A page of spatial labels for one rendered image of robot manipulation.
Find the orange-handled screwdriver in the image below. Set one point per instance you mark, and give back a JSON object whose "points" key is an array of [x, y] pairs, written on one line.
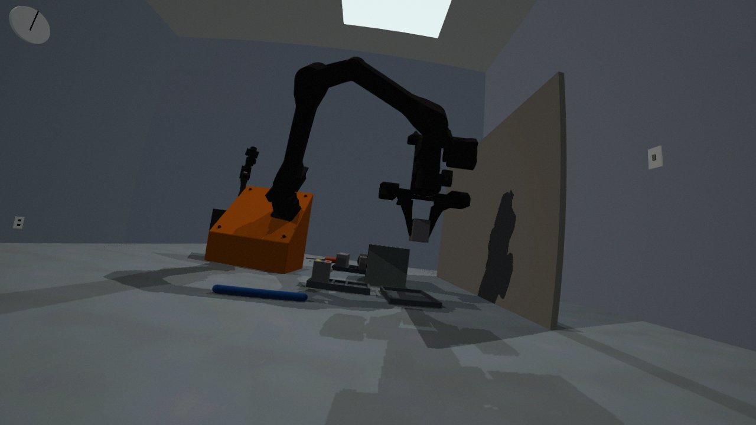
{"points": [[333, 259]]}

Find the beige flat panel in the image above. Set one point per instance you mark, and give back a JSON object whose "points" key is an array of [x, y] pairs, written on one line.
{"points": [[507, 246]]}

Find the blue rod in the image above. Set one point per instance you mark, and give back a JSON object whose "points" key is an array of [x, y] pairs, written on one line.
{"points": [[259, 293]]}

